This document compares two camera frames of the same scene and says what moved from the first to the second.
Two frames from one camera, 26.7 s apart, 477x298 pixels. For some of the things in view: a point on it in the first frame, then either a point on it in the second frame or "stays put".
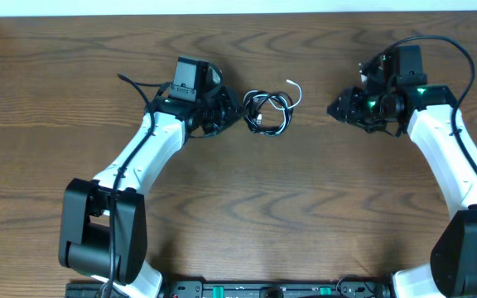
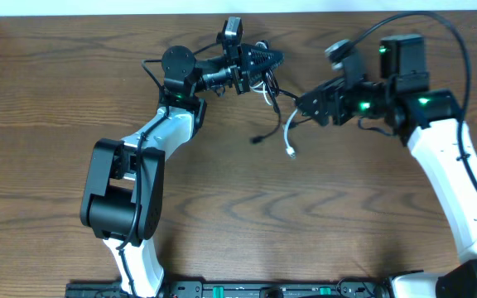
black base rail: (235, 289) stays put
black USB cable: (252, 107) -> (273, 89)
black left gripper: (224, 109) -> (243, 72)
